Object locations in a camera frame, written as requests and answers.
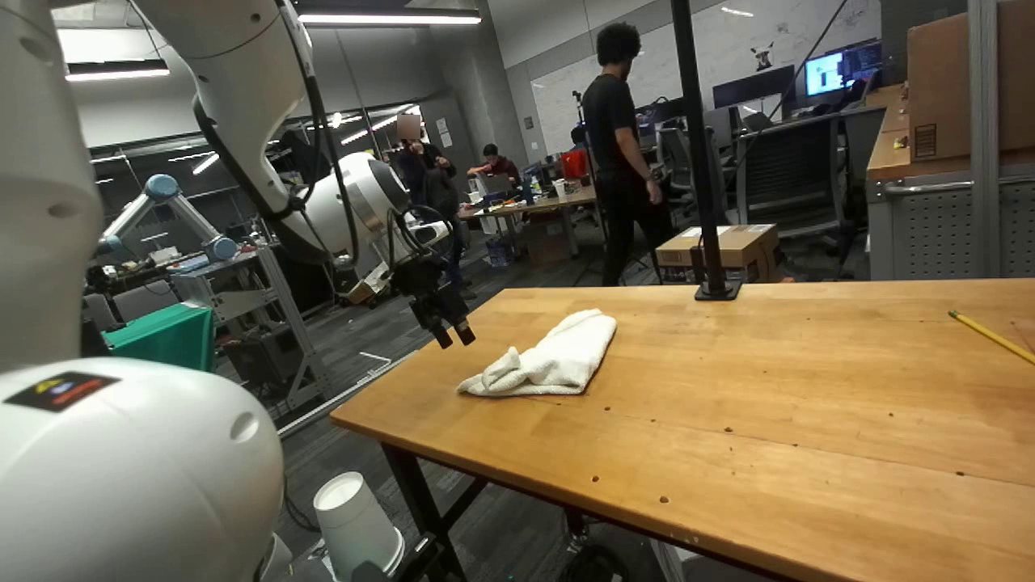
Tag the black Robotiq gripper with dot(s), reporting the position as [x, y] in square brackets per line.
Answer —
[428, 265]

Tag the white cloth towel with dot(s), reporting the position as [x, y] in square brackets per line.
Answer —
[559, 356]

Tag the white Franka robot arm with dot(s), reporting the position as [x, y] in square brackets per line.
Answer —
[130, 474]

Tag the grey blue-jointed robot arm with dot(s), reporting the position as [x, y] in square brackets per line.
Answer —
[162, 188]

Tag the long wooden workbench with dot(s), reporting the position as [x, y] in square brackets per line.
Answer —
[539, 199]

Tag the person in black hoodie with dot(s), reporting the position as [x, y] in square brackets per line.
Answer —
[425, 163]

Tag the seated person in red shirt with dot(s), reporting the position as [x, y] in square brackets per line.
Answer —
[495, 163]

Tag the white paper cup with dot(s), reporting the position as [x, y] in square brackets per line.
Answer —
[349, 522]

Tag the standing person in dark clothes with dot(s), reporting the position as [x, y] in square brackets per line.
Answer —
[614, 130]

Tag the small cardboard box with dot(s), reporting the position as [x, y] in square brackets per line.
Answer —
[744, 246]

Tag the black clamped pole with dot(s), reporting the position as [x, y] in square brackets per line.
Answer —
[701, 140]

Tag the ceiling light strip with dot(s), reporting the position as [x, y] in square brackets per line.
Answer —
[117, 72]
[389, 18]

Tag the lit computer monitor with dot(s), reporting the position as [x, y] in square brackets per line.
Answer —
[827, 72]

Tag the grey cabinet with wooden top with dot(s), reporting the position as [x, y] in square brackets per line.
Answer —
[926, 228]

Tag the yellow pencil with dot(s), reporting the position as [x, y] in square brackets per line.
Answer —
[991, 339]

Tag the large cardboard box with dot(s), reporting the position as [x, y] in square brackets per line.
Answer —
[939, 85]

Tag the black metal table frame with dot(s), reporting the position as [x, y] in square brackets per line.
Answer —
[415, 495]

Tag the grey metal post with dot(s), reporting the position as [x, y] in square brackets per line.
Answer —
[981, 130]

